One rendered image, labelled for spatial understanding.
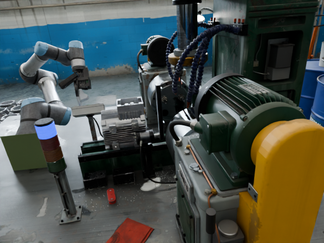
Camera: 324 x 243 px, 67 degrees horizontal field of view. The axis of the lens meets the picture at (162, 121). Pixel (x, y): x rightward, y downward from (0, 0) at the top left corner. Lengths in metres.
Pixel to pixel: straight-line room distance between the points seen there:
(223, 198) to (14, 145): 1.13
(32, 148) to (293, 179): 1.22
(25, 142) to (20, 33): 5.87
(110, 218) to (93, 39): 5.92
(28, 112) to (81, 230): 0.72
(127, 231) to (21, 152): 0.74
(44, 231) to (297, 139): 0.93
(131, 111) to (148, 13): 5.54
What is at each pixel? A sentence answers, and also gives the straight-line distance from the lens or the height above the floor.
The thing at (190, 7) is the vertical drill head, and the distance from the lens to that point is 1.09.
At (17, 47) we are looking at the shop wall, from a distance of 7.25.
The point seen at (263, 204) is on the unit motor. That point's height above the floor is 1.21.
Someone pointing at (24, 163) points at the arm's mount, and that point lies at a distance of 1.48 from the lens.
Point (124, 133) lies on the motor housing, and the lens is 1.12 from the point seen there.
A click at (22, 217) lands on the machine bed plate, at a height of 0.80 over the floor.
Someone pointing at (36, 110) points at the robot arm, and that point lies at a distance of 1.48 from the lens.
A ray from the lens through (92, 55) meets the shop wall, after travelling 6.75.
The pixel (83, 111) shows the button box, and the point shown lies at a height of 1.05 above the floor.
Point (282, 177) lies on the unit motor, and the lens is 0.46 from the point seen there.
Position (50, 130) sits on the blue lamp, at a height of 1.19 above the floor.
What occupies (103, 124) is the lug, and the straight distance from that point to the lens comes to 1.12.
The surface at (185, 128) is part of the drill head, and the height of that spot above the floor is 1.14.
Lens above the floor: 1.53
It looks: 25 degrees down
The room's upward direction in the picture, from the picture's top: 4 degrees counter-clockwise
